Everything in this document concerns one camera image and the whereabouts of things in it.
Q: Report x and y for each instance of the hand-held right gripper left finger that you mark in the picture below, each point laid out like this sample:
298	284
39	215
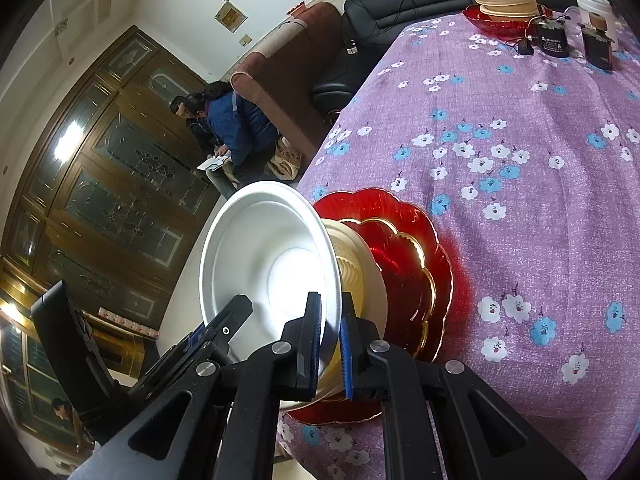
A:
312	355

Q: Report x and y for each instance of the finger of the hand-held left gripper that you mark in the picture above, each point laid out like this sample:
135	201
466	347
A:
170	367
232	320

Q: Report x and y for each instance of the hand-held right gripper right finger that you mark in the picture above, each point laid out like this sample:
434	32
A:
346	355

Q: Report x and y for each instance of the beige ribbed plastic bowl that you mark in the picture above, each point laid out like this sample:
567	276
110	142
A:
365	280

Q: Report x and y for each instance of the wide white foam bowl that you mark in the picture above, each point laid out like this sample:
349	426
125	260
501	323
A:
260	240

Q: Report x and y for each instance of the red glass plate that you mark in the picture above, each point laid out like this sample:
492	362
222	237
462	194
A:
395	270
350	205
480	22

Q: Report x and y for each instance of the open white book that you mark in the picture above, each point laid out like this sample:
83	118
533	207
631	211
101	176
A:
214	162

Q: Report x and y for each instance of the beige patterned bag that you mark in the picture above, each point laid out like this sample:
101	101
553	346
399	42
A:
285	160

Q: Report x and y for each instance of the wooden glass-door cabinet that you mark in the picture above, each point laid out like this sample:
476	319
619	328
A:
100	185

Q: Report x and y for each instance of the purple floral tablecloth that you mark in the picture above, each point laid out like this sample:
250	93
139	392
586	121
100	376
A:
500	260

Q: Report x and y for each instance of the brown armchair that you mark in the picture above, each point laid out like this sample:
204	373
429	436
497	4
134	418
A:
285	75

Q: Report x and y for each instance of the black leather sofa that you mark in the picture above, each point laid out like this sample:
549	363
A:
400	5

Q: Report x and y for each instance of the small black adapter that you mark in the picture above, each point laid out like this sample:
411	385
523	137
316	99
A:
525	48

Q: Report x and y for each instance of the black labelled box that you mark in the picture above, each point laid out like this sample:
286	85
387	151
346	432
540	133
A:
550	40

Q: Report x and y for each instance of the white plastic cup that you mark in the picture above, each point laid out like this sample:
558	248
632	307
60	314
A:
597	10

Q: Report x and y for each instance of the wall socket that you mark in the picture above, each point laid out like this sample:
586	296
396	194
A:
245	40

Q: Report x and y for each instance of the small wall picture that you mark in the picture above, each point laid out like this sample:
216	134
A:
230	16

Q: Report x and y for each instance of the red wall ornament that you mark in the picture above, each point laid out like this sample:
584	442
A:
296	9

